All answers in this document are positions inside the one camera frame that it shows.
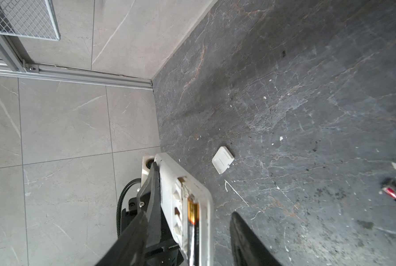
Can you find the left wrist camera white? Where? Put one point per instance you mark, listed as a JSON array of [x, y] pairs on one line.
[[145, 167]]

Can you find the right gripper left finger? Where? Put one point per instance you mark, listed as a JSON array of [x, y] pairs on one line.
[[129, 249]]

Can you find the white wire mesh basket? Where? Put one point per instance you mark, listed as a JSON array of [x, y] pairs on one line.
[[29, 18]]

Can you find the white remote control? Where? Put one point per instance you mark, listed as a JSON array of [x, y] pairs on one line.
[[176, 185]]

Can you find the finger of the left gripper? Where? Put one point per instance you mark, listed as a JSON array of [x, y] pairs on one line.
[[149, 201]]

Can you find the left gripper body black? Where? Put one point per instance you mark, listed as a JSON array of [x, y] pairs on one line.
[[166, 252]]

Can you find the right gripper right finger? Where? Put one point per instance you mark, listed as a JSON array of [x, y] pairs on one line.
[[247, 249]]

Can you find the white battery cover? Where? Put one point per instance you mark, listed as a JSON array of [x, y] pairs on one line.
[[222, 159]]

